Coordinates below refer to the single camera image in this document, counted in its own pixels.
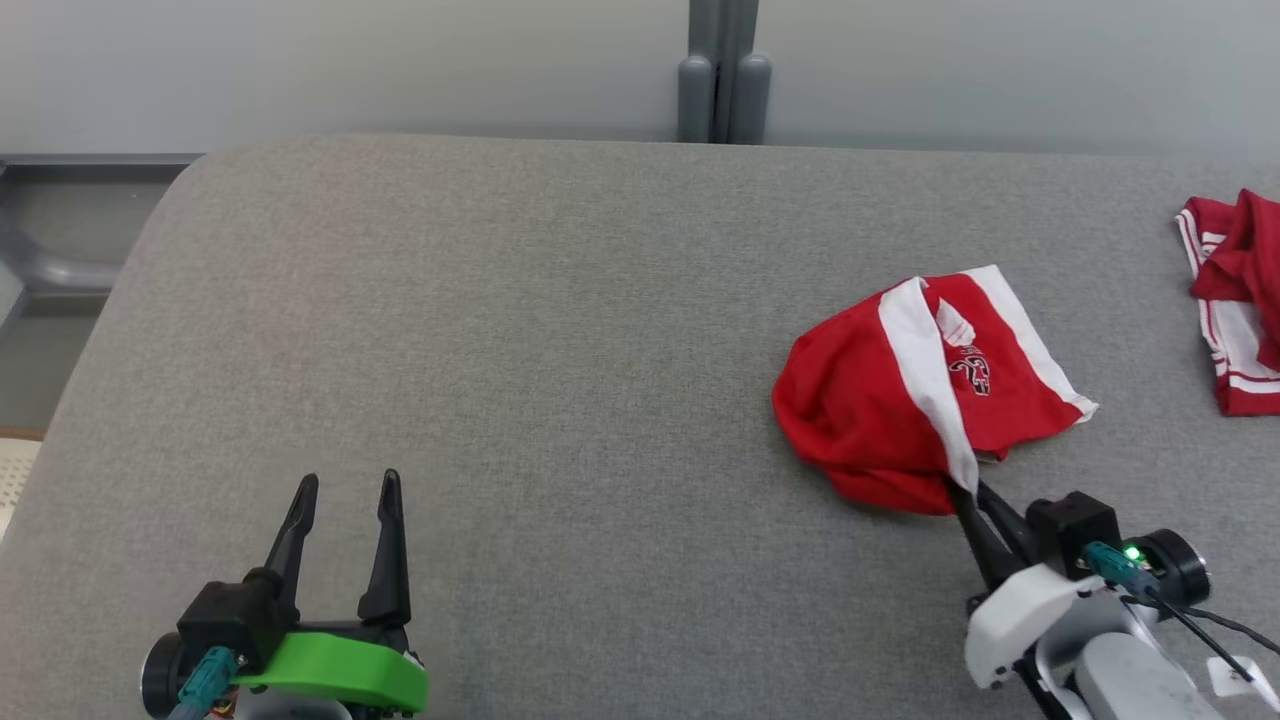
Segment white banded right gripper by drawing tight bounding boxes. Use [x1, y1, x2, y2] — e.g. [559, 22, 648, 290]
[944, 479, 1087, 717]

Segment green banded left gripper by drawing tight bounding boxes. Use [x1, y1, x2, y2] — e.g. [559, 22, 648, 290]
[238, 468, 430, 717]

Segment red white sports shorts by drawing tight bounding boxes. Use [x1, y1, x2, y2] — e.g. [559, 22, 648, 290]
[771, 264, 1100, 519]

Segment red white sports jersey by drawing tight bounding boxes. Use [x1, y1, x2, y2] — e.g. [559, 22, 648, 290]
[1175, 187, 1280, 419]

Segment beige perforated basket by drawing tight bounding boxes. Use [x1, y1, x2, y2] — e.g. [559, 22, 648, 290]
[0, 434, 42, 542]

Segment grey curved partition foot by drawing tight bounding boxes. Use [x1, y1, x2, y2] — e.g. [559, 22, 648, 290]
[0, 153, 203, 298]

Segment teal right camera connector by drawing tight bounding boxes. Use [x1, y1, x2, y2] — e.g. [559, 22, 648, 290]
[1084, 541, 1162, 602]

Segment teal camera connector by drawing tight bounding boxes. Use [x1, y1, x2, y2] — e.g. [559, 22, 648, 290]
[179, 647, 240, 713]
[1084, 541, 1162, 602]

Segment teal left camera connector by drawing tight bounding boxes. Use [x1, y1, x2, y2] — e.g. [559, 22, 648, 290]
[179, 647, 240, 713]

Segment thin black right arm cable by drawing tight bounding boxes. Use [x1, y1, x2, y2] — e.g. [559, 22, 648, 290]
[1148, 588, 1280, 713]

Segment grey partition post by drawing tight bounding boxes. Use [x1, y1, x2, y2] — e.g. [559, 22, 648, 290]
[677, 0, 774, 147]

